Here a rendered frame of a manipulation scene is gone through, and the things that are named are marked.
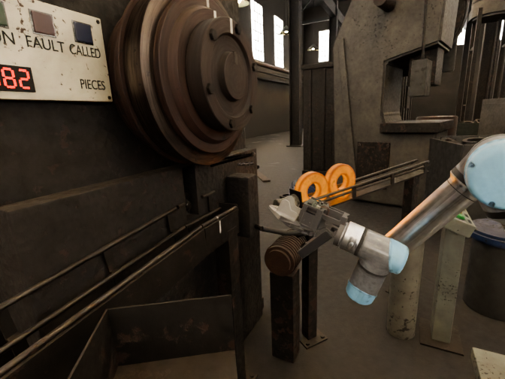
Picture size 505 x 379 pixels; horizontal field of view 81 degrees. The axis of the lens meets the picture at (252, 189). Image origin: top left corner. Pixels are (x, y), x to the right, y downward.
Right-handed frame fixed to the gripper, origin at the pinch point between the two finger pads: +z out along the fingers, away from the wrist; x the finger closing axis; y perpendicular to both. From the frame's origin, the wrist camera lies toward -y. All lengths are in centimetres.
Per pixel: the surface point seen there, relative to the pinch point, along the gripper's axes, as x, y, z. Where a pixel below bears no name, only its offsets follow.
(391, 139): -261, 2, -18
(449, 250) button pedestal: -61, -13, -58
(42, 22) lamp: 36, 34, 43
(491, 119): -426, 48, -120
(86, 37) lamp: 28, 33, 42
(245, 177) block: -17.7, -1.2, 19.0
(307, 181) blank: -37.9, -0.4, 1.3
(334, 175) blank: -49.2, 2.7, -6.0
